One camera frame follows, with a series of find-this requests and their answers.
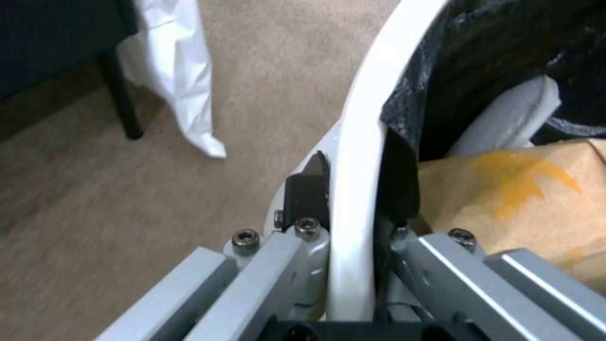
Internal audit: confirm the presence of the white hanging sheet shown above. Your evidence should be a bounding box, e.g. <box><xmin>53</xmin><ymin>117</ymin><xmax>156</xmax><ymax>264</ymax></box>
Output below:
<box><xmin>115</xmin><ymin>0</ymin><xmax>227</xmax><ymax>159</ymax></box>

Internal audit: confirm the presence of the dark bed frame with leg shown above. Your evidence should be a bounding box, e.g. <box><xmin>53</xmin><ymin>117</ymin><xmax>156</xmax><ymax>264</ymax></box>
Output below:
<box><xmin>0</xmin><ymin>0</ymin><xmax>145</xmax><ymax>140</ymax></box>

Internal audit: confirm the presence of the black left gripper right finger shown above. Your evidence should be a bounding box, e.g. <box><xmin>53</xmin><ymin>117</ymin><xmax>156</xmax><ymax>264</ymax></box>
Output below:
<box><xmin>374</xmin><ymin>128</ymin><xmax>606</xmax><ymax>341</ymax></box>

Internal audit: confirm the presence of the brown paper bag yellow print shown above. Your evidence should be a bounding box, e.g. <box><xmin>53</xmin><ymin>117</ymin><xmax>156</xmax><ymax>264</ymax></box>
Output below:
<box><xmin>416</xmin><ymin>138</ymin><xmax>606</xmax><ymax>288</ymax></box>

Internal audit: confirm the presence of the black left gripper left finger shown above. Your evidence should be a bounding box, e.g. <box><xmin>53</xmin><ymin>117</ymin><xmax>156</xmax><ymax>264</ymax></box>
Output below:
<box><xmin>93</xmin><ymin>150</ymin><xmax>332</xmax><ymax>341</ymax></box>

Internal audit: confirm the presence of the black bin liner bag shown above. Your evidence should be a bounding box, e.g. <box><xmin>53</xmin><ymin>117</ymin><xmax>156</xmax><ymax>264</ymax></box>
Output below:
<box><xmin>381</xmin><ymin>0</ymin><xmax>606</xmax><ymax>161</ymax></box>

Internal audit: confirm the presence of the white plastic trash bin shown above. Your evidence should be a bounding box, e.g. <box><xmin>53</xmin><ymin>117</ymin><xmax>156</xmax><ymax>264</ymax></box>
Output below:
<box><xmin>267</xmin><ymin>0</ymin><xmax>449</xmax><ymax>323</ymax></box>

